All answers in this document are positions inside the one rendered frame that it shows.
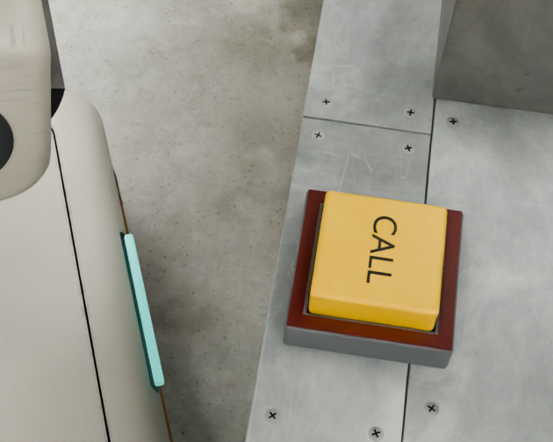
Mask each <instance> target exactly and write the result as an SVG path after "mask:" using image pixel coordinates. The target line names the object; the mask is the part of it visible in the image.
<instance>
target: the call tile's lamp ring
mask: <svg viewBox="0 0 553 442"><path fill-rule="evenodd" d="M326 193H327V192H326V191H320V190H314V189H309V191H308V197H307V202H306V207H305V217H304V223H303V228H302V233H301V239H300V244H299V249H298V259H297V265H296V270H295V275H294V281H293V286H292V292H291V301H290V307H289V312H288V317H287V323H286V326H291V327H297V328H303V329H308V330H315V331H321V332H331V333H337V334H343V335H349V336H355V337H361V338H367V339H377V340H383V341H389V342H395V343H401V344H407V345H413V346H424V347H429V348H435V349H441V350H447V351H451V350H452V339H453V328H454V315H455V304H456V282H457V270H458V259H459V246H460V235H461V223H462V212H461V211H460V210H448V209H447V212H448V214H447V221H448V226H447V237H446V247H445V258H444V269H443V279H442V299H441V310H440V321H439V331H438V335H436V334H431V333H425V332H418V331H408V330H402V329H396V328H390V327H384V326H378V325H373V324H361V323H356V322H349V321H344V320H338V319H332V318H326V317H315V316H309V315H303V309H304V304H305V293H306V288H307V283H308V276H309V271H310V266H311V260H312V250H313V244H314V238H315V232H316V227H317V221H318V215H319V210H320V203H324V202H325V196H326Z"/></svg>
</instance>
